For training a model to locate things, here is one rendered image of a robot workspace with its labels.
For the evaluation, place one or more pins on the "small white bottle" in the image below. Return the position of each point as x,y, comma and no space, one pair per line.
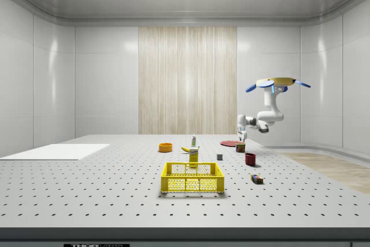
193,141

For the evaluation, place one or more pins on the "white and yellow box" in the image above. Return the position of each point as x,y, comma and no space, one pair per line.
193,155

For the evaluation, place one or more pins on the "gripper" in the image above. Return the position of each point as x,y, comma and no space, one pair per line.
242,131

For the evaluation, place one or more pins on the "banana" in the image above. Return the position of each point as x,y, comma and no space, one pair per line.
185,149

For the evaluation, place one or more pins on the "red plate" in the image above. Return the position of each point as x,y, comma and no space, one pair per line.
228,143

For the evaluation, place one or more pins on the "puzzle cube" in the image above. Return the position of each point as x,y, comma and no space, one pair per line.
257,179

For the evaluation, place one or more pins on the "grey cube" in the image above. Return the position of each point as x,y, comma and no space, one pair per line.
220,157

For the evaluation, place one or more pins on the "drone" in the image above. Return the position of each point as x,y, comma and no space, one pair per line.
279,81

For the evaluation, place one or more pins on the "yellow bowl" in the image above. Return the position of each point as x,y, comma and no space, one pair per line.
165,148

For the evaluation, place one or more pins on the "red mug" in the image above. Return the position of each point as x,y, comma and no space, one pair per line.
250,160

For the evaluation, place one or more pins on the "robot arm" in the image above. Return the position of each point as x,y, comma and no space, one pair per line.
270,105

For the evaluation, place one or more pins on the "yellow basket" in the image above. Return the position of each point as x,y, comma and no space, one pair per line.
192,184

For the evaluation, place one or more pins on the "flat-sided can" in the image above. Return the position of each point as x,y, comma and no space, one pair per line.
240,148

